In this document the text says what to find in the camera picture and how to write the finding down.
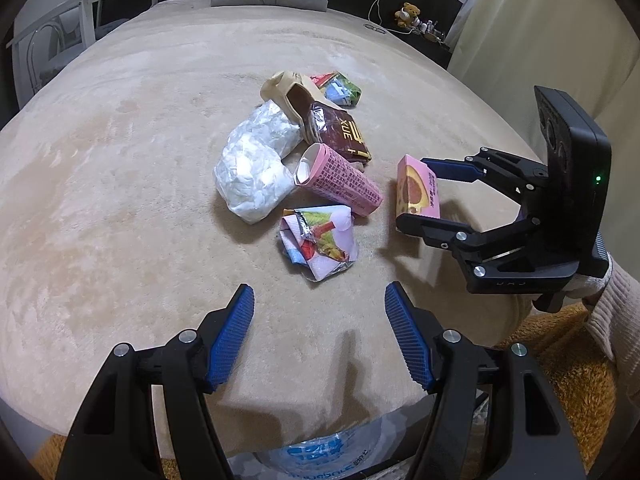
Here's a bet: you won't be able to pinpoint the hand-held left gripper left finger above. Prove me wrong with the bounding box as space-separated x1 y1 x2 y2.
55 283 256 480

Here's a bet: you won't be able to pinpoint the pink printed box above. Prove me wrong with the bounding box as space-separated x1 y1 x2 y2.
396 154 442 221

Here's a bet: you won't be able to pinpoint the white plastic bag of tissues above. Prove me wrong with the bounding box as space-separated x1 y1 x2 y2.
213 100 303 225

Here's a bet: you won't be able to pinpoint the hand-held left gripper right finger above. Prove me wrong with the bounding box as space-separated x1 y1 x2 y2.
384 281 586 480

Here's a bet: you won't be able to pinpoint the white wire chair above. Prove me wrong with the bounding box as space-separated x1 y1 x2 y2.
7 5 83 96

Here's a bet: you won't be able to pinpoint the beige paper bag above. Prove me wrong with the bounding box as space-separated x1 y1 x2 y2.
261 71 326 141

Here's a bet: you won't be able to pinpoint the cream curtain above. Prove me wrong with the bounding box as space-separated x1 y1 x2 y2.
447 0 640 171

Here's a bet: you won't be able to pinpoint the colourful carton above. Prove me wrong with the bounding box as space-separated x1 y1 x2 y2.
279 204 360 283

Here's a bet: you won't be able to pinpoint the brown teddy bear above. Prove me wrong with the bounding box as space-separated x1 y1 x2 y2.
394 2 421 28

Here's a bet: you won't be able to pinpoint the clear plastic bag blue print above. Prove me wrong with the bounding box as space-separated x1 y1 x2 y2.
227 417 441 480

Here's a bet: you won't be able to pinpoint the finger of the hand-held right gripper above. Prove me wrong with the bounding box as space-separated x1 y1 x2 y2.
394 212 543 268
420 147 551 206

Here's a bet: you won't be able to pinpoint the pink drink carton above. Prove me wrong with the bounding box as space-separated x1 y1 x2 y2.
292 143 385 217

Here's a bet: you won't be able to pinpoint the orange shaggy rug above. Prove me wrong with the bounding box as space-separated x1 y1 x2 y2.
30 302 621 480

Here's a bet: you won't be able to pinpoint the brown snack wrapper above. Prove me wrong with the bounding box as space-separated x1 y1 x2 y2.
305 101 373 166

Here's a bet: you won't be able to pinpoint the crumpled green blue packet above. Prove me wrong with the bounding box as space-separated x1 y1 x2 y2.
310 71 362 109

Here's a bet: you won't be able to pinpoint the person's right forearm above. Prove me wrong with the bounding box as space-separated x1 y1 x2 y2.
582 260 640 361

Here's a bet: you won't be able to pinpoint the small bedside bottles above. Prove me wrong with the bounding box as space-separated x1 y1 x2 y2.
415 19 451 43

